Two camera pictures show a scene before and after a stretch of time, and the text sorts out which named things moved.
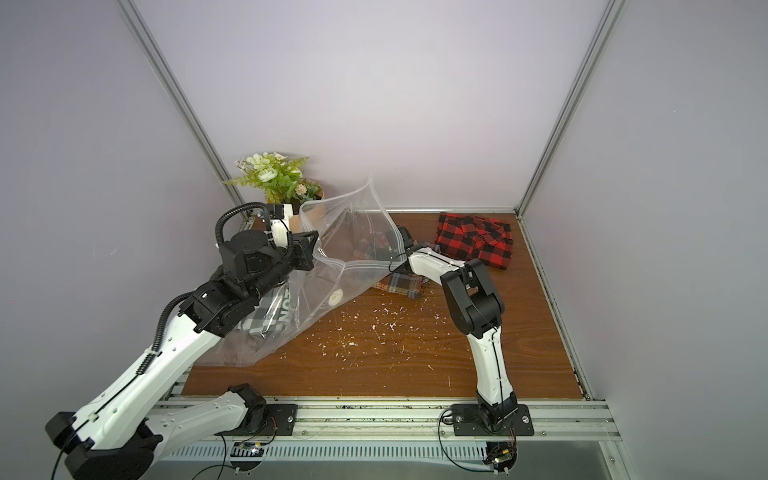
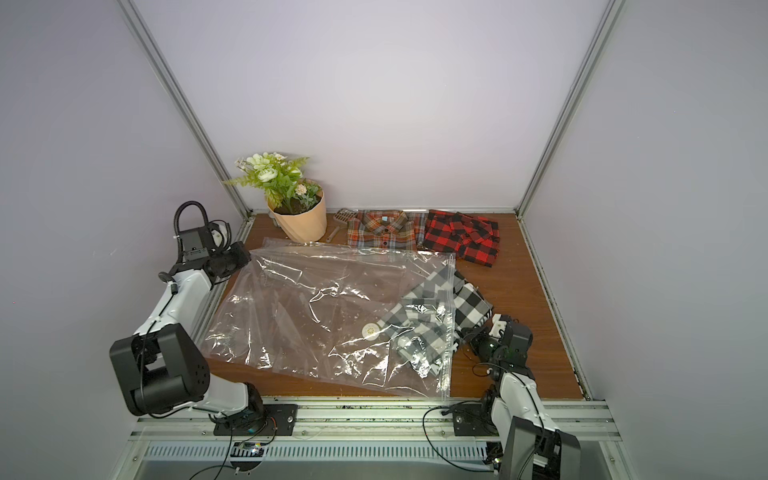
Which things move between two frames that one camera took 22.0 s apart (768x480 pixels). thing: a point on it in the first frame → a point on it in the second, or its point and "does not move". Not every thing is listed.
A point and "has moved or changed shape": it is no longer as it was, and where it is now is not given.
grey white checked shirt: (270, 314) → (425, 321)
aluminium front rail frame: (500, 428) does not move
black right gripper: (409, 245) → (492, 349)
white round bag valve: (336, 297) → (370, 329)
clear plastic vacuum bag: (356, 243) → (355, 315)
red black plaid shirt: (470, 238) has moved or changed shape
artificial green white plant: (277, 174) does not move
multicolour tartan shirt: (384, 247) → (387, 230)
